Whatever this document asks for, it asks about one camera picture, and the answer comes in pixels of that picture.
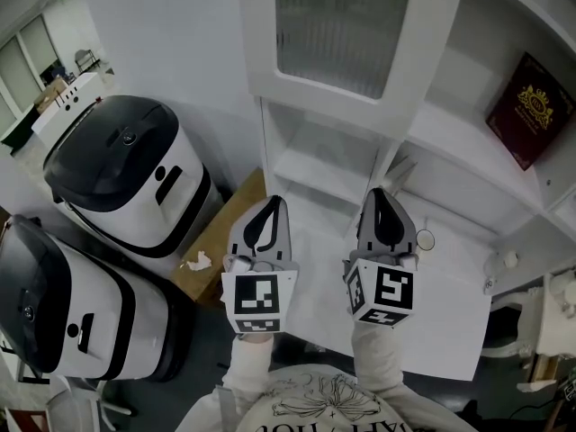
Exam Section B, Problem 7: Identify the person's left forearm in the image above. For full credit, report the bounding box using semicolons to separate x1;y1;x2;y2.
221;332;276;401

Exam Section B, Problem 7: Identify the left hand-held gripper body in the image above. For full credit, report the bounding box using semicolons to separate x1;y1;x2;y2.
220;254;301;335

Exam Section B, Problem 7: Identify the person's right hand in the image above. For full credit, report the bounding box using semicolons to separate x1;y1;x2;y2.
372;251;420;268

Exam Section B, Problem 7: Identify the white robot with black lid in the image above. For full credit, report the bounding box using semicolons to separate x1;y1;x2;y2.
0;213;198;385
42;94;225;279

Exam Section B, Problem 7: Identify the white cabinet door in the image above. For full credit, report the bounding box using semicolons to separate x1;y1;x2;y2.
237;0;467;142

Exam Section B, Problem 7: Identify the brown cardboard box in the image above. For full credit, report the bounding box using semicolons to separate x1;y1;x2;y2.
34;76;69;114

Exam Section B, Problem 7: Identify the person's left hand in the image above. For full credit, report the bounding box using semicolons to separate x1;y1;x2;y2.
223;253;276;275

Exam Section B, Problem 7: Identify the frosted window panel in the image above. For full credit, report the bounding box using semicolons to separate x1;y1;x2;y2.
0;13;60;122

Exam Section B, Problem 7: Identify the white shelf cabinet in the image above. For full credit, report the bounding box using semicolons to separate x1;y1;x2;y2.
236;0;576;297

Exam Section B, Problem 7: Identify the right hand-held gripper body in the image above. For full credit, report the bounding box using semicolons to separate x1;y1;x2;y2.
342;245;420;329

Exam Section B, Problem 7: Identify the white table with black frame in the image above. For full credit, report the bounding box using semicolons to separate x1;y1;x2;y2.
0;338;51;385

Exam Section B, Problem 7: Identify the torn white paper scrap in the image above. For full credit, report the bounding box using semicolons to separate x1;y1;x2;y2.
184;250;213;272

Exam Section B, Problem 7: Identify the white slatted chair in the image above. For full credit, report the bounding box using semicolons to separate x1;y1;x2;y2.
43;374;137;432

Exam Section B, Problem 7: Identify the long flat cardboard box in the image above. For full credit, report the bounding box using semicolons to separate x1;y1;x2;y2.
170;166;267;304

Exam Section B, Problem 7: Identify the white counter with black holes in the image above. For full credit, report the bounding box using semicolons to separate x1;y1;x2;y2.
31;72;101;149

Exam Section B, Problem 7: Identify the person's right forearm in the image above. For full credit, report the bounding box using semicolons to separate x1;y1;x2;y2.
349;319;407;392

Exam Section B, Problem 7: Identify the black metal chair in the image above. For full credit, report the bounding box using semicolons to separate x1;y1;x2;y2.
73;48;102;74

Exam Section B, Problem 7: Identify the person's cream printed sweatshirt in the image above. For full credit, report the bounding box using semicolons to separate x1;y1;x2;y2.
177;364;478;432

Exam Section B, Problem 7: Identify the dark red gold-crested book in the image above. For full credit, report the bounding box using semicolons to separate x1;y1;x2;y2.
485;51;573;172

